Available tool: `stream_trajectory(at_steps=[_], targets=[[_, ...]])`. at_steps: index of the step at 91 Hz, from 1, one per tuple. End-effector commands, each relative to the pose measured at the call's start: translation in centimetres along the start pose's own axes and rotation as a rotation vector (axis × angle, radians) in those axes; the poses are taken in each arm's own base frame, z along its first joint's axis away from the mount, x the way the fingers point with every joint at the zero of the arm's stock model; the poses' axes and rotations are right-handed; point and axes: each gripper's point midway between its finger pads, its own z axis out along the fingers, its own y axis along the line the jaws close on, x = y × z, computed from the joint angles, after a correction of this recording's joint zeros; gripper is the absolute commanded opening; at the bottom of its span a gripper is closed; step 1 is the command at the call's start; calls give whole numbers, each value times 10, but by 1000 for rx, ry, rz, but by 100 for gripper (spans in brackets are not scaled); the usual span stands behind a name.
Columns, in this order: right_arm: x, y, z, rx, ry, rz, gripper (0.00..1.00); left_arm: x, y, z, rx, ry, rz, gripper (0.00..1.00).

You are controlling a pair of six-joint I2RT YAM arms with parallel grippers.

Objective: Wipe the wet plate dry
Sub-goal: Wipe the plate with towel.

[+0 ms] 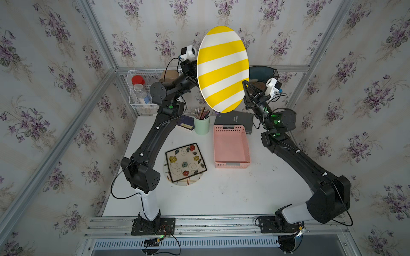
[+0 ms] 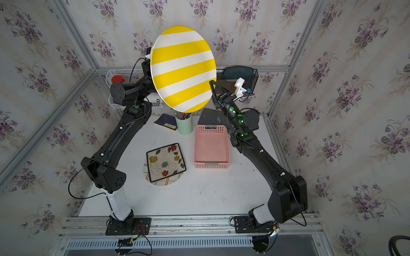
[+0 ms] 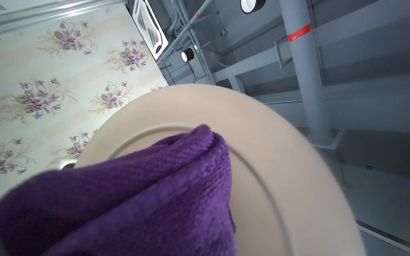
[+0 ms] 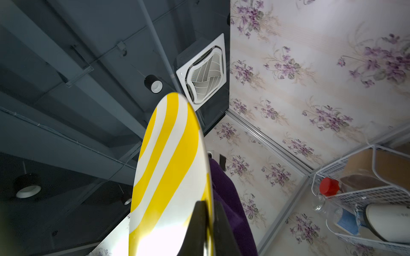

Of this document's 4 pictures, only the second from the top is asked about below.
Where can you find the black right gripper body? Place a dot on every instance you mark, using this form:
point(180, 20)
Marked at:
point(229, 108)

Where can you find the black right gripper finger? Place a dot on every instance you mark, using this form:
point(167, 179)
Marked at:
point(216, 100)
point(220, 91)

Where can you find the round yellow striped plate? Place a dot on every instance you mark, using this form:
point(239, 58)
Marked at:
point(182, 67)

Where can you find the square floral black-rimmed plate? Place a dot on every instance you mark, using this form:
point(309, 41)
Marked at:
point(165, 162)

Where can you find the round plaid-striped white plate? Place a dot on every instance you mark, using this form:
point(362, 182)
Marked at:
point(163, 182)

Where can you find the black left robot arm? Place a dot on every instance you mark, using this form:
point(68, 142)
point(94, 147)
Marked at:
point(101, 167)

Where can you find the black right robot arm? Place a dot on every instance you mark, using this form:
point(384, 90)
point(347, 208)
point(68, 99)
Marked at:
point(289, 192)

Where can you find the teal plate in organizer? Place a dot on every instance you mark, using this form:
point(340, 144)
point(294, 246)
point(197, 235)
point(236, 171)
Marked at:
point(236, 72)

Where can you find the dark grey notebook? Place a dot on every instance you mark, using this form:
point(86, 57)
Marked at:
point(211, 117)

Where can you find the coloured pencils bundle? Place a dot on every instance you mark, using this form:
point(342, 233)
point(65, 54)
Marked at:
point(182, 115)

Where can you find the pink perforated plastic basket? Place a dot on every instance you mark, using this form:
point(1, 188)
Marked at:
point(211, 147)

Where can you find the mint green pencil cup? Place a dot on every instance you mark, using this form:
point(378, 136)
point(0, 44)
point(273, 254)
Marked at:
point(185, 126)

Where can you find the dark blue paperback book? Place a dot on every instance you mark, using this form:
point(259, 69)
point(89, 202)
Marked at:
point(167, 121)

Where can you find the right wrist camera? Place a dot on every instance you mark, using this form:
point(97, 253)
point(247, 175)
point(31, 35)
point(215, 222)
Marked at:
point(240, 88)

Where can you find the white wire wall basket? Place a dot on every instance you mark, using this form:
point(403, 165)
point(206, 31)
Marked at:
point(138, 87)

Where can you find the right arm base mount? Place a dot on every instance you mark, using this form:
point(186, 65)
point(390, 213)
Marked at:
point(247, 225)

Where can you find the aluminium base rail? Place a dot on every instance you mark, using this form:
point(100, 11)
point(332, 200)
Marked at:
point(177, 234)

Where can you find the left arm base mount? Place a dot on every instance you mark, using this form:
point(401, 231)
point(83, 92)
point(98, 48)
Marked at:
point(131, 226)

